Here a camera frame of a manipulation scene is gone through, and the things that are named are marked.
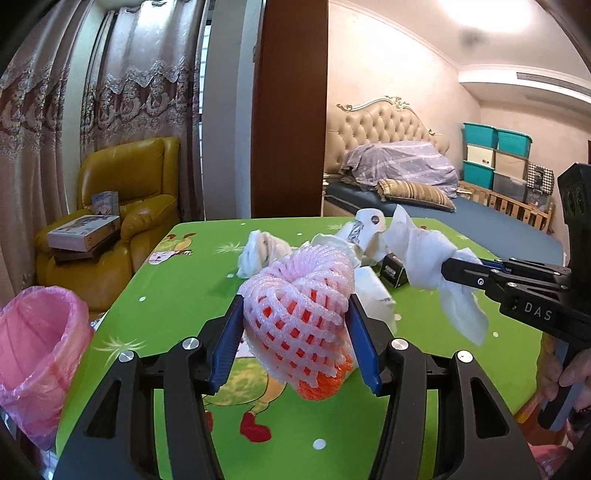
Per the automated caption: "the black carton box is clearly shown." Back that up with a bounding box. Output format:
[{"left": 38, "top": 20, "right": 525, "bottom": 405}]
[{"left": 379, "top": 253, "right": 409, "bottom": 288}]

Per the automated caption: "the printed paper cup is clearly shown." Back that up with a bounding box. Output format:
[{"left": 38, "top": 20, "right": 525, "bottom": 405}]
[{"left": 346, "top": 209, "right": 389, "bottom": 245}]

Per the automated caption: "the crumpled white tissue wad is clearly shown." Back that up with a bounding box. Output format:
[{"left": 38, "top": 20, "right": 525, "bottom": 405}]
[{"left": 238, "top": 229, "right": 294, "bottom": 279}]

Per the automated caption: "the dark flat box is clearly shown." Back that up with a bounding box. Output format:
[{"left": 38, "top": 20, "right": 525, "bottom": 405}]
[{"left": 53, "top": 231, "right": 122, "bottom": 265}]

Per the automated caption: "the beige tufted headboard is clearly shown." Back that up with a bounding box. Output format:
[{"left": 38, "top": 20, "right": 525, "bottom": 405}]
[{"left": 325, "top": 96, "right": 451, "bottom": 176}]

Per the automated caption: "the small blue book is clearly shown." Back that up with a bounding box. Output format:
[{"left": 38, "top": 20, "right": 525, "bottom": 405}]
[{"left": 90, "top": 191, "right": 120, "bottom": 217}]

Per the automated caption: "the white flat box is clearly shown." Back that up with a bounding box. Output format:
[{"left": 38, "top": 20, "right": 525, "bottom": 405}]
[{"left": 46, "top": 215, "right": 122, "bottom": 252}]

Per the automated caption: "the yellow leather armchair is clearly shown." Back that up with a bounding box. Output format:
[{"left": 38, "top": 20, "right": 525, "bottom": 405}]
[{"left": 34, "top": 136, "right": 181, "bottom": 312}]

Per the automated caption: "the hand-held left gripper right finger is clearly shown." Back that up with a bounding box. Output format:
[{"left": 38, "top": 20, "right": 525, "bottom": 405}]
[{"left": 347, "top": 293, "right": 541, "bottom": 480}]

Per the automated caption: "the orange fruit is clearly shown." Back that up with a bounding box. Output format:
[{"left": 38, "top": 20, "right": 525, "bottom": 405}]
[{"left": 236, "top": 244, "right": 356, "bottom": 401}]

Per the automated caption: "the purple quilt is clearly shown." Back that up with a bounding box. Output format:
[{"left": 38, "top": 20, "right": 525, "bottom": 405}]
[{"left": 341, "top": 141, "right": 459, "bottom": 199}]

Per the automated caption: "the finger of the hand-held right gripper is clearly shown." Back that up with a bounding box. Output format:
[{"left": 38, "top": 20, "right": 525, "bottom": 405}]
[
  {"left": 441, "top": 257, "right": 570, "bottom": 297},
  {"left": 481, "top": 257, "right": 572, "bottom": 278}
]

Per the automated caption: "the stack of plastic storage boxes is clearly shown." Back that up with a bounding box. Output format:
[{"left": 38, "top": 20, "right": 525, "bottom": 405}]
[{"left": 462, "top": 121, "right": 534, "bottom": 204}]

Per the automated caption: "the wooden bed rail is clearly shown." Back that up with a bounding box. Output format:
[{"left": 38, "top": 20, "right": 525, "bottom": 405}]
[{"left": 457, "top": 180, "right": 555, "bottom": 234}]

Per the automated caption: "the blue mattress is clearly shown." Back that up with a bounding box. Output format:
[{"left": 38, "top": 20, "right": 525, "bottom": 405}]
[{"left": 323, "top": 182, "right": 565, "bottom": 268}]

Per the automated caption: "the beige lace curtain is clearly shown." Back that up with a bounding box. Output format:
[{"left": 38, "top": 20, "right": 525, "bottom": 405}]
[
  {"left": 81, "top": 0, "right": 206, "bottom": 222},
  {"left": 0, "top": 0, "right": 100, "bottom": 305}
]

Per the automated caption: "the black and white checked bag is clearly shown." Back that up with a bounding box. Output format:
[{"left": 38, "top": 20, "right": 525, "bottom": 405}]
[{"left": 526, "top": 161, "right": 555, "bottom": 204}]

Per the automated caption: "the striped pillow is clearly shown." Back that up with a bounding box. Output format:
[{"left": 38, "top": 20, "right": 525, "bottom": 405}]
[{"left": 376, "top": 179, "right": 457, "bottom": 213}]

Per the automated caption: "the ceiling air vent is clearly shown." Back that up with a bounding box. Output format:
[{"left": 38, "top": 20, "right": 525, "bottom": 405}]
[{"left": 515, "top": 71, "right": 583, "bottom": 88}]

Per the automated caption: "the pink printed garment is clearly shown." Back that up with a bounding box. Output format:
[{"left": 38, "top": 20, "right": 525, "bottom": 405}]
[{"left": 522, "top": 443, "right": 573, "bottom": 480}]

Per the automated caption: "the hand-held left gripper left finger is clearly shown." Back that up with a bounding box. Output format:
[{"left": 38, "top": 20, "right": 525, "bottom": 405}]
[{"left": 53, "top": 293, "right": 245, "bottom": 480}]

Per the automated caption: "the person's right hand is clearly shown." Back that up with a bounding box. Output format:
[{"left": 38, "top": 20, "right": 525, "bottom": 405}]
[{"left": 538, "top": 340, "right": 591, "bottom": 431}]

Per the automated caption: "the pink trash bin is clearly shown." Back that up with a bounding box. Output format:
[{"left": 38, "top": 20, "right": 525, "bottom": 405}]
[{"left": 0, "top": 285, "right": 90, "bottom": 450}]

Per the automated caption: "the brown wooden wardrobe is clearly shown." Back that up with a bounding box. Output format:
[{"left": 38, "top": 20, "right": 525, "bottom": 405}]
[{"left": 250, "top": 0, "right": 329, "bottom": 219}]

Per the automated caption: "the white plastic packet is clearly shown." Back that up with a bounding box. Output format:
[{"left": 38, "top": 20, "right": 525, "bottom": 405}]
[{"left": 353, "top": 267, "right": 398, "bottom": 334}]

